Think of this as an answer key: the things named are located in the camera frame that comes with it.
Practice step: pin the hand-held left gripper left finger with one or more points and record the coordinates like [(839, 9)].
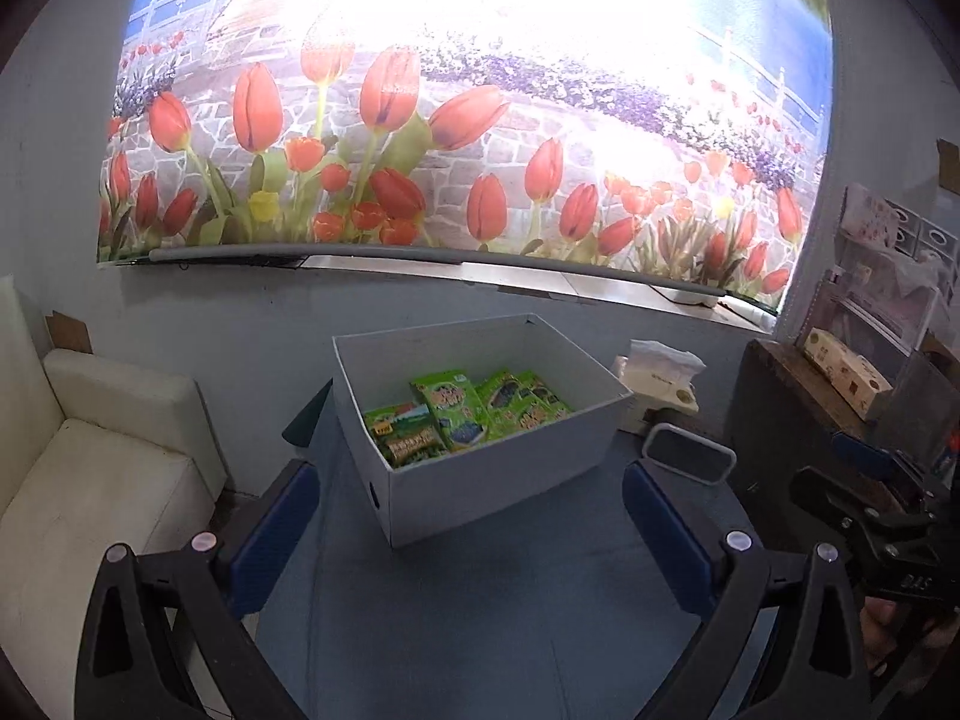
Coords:
[(274, 525)]

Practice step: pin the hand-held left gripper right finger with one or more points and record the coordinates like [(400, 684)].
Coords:
[(667, 532)]

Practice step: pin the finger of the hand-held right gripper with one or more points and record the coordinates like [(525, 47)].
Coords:
[(840, 491), (870, 454)]

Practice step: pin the green yellow-label snack packet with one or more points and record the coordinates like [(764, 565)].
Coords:
[(405, 439)]

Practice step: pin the green seaweed snack packet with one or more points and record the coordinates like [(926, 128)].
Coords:
[(551, 401), (454, 409), (506, 401)]

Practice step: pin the white cardboard box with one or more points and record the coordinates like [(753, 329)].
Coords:
[(450, 495)]

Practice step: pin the person's right hand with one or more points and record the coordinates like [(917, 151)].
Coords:
[(941, 645)]

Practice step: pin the grey-rimmed small container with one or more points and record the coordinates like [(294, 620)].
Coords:
[(686, 457)]

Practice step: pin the printed tissue box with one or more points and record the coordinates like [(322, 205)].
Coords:
[(844, 375)]

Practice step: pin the wooden cabinet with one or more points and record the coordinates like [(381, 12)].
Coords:
[(780, 420)]

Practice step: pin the white tissue pack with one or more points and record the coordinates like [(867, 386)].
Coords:
[(660, 390)]

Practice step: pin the clear acrylic display stand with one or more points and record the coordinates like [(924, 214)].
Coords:
[(877, 300)]

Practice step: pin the white sofa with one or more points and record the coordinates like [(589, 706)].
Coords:
[(97, 465)]

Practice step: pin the printed paper sheets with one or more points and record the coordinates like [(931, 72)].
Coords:
[(900, 229)]

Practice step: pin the brown cardboard piece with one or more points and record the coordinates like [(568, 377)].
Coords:
[(69, 331)]

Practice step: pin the tulip wall poster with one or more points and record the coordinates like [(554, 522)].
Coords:
[(450, 127)]

